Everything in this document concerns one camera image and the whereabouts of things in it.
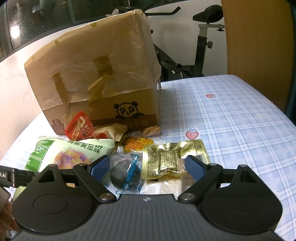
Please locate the small orange crispy snack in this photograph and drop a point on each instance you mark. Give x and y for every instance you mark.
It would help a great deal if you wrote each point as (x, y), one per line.
(151, 131)

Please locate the wooden wardrobe panel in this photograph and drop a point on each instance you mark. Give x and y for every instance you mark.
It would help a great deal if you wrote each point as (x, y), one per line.
(259, 36)

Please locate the cardboard box with plastic liner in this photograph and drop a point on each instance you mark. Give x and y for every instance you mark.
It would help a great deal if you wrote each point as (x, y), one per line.
(107, 69)

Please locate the red snack packet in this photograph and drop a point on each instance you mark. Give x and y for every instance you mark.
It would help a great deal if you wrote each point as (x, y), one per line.
(80, 128)

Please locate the beige cake bar packet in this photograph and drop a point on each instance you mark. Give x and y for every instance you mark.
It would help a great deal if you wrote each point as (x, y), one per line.
(113, 131)

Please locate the small yellow snack packet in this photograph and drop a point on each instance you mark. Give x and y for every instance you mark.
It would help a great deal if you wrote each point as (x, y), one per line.
(134, 144)

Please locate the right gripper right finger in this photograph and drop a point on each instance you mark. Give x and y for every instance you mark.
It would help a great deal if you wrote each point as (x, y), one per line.
(206, 177)

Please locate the plaid bed sheet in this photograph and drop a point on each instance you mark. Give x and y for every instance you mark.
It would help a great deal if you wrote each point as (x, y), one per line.
(238, 126)

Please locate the white wafer packet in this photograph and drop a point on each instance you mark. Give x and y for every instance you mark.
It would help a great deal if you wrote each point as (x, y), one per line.
(167, 185)

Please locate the dark window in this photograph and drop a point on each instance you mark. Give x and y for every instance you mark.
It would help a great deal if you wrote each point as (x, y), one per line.
(23, 22)

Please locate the white cloth on handlebar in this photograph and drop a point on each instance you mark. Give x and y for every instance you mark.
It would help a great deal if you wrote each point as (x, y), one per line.
(114, 12)

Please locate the person right hand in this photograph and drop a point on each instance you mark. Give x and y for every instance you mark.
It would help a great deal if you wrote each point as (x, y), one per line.
(8, 222)

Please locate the pale green cucumber chips bag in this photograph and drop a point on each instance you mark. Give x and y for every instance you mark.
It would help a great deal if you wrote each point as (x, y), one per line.
(67, 153)

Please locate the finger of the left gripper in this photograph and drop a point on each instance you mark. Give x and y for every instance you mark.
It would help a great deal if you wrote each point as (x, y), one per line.
(22, 178)

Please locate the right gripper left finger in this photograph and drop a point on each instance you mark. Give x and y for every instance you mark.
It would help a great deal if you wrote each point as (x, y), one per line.
(90, 177)

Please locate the dark bun clear blue packet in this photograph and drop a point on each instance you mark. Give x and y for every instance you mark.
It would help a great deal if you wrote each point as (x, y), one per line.
(125, 173)

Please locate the gold foil snack packet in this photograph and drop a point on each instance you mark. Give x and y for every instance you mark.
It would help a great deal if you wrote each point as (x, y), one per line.
(169, 158)

